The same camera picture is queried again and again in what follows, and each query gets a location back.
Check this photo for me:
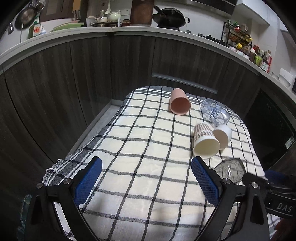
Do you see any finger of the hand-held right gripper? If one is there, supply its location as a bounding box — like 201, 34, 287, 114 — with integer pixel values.
265, 170, 288, 184
242, 172, 272, 189

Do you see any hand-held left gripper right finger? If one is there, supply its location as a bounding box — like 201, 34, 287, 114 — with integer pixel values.
191, 156, 270, 241

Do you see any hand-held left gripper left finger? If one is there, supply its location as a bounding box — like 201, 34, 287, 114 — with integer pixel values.
24, 156, 103, 241

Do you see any clear faceted glass cup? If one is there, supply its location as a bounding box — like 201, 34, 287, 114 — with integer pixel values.
213, 158, 246, 183

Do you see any striped paper cup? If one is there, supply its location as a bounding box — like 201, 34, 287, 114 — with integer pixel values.
193, 122, 221, 159

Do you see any plain white cup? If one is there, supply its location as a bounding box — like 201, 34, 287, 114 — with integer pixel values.
213, 124, 232, 150

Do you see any clear printed glass cup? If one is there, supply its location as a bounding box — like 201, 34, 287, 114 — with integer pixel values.
200, 98, 231, 127

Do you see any pink cup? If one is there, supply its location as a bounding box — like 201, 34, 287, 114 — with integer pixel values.
170, 88, 191, 115

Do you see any black built-in oven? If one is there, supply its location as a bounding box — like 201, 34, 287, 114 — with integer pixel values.
243, 89, 296, 171

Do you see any checked tablecloth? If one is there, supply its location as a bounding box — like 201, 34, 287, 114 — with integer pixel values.
43, 86, 266, 241

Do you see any dark wood kitchen cabinet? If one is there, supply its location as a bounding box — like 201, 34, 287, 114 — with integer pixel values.
0, 31, 264, 193

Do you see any row of condiment bottles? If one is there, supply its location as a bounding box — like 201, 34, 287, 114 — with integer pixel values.
249, 44, 273, 74

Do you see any gas stove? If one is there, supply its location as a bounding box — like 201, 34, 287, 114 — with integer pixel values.
185, 30, 226, 46

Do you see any green tray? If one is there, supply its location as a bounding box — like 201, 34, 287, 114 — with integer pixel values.
48, 21, 85, 32

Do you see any green dish soap bottle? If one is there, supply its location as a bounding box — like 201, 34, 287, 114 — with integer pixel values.
28, 22, 42, 39

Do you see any white teapot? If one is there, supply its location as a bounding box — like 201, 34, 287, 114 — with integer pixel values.
108, 11, 122, 22

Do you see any black wok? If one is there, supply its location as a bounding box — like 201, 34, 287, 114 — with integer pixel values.
153, 6, 190, 29

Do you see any wooden cutting board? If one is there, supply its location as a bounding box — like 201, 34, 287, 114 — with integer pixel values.
131, 0, 154, 25

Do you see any hanging frying pan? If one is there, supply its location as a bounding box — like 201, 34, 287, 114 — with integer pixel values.
14, 6, 37, 25

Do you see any grey drawer handle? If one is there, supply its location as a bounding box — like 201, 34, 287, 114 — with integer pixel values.
151, 73, 218, 94

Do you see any black wire spice rack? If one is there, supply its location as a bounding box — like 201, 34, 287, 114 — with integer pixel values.
221, 20, 252, 55

